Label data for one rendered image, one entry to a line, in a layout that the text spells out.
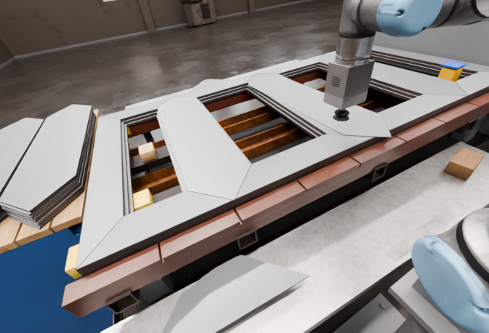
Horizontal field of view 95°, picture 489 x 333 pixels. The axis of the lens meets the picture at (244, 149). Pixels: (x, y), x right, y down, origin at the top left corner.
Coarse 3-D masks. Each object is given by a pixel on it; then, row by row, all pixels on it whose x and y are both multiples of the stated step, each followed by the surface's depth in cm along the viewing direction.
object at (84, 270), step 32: (320, 64) 124; (416, 64) 110; (224, 96) 108; (256, 96) 104; (416, 96) 84; (320, 128) 72; (128, 160) 74; (128, 192) 62; (256, 192) 55; (192, 224) 51; (128, 256) 47
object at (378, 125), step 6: (372, 120) 72; (378, 120) 72; (384, 120) 71; (360, 126) 70; (366, 126) 70; (372, 126) 69; (378, 126) 69; (384, 126) 69; (348, 132) 68; (354, 132) 68; (360, 132) 67; (366, 132) 67; (372, 132) 67; (378, 132) 66
